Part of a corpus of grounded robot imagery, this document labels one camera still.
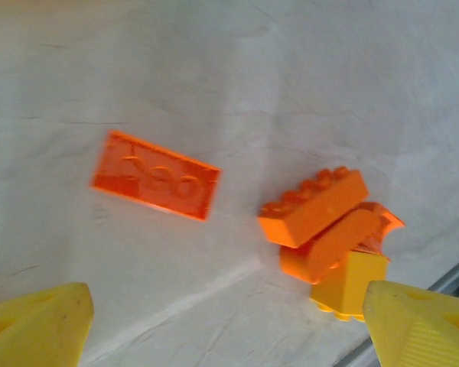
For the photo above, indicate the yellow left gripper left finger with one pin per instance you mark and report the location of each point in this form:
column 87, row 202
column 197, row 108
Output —
column 38, row 329

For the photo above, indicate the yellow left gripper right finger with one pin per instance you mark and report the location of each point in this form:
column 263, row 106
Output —
column 420, row 329

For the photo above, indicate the yellow square lego brick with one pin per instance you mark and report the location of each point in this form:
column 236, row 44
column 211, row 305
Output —
column 348, row 286

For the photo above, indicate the orange curved lego piece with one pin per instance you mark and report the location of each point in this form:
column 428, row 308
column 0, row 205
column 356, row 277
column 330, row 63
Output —
column 329, row 248

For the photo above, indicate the orange long lego brick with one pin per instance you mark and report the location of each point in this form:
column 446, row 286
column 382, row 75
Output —
column 313, row 214

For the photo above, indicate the orange flat long lego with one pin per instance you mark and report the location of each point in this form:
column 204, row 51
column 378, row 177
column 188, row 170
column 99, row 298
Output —
column 155, row 177

